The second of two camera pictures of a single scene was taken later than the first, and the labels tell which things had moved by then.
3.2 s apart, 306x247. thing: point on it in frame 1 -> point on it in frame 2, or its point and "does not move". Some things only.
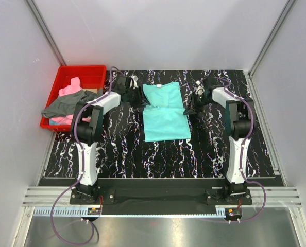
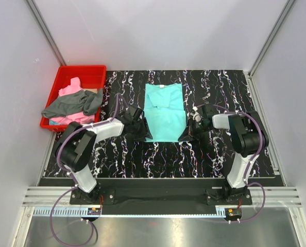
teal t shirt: [164, 120] does not move
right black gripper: [190, 111] -> [189, 133]
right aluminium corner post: [270, 38] does not move
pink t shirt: [74, 86] does not move
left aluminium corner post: [46, 32] does not move
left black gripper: [141, 102] -> [145, 132]
